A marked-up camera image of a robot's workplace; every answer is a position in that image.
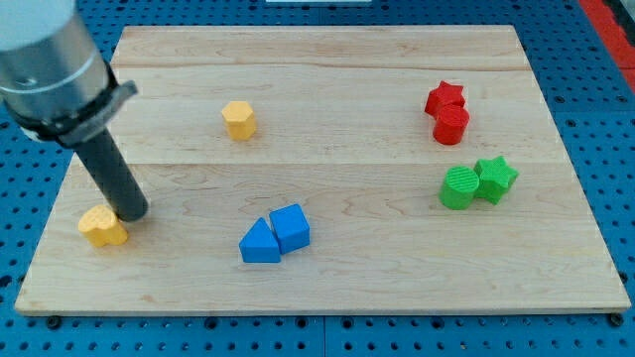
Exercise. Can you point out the yellow heart block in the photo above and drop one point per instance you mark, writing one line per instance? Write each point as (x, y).
(100, 226)

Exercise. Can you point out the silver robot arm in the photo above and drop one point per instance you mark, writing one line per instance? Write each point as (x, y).
(54, 81)

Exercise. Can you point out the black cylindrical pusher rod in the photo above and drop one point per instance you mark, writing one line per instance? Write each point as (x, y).
(104, 162)

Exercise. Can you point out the blue triangle block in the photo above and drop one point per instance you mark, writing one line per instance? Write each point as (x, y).
(259, 244)

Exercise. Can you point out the green cylinder block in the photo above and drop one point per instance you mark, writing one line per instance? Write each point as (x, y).
(459, 187)

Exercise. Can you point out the red cylinder block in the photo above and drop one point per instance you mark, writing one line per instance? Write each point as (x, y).
(451, 122)

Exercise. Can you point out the blue cube block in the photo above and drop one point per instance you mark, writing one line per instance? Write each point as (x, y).
(291, 228)

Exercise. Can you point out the red star block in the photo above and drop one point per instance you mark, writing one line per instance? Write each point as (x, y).
(445, 94)

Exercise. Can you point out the green star block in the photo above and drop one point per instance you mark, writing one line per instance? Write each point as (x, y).
(496, 178)

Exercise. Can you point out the yellow hexagon block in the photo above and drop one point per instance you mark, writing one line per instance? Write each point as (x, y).
(239, 120)

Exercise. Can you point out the wooden board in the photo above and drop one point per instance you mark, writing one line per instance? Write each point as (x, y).
(341, 131)

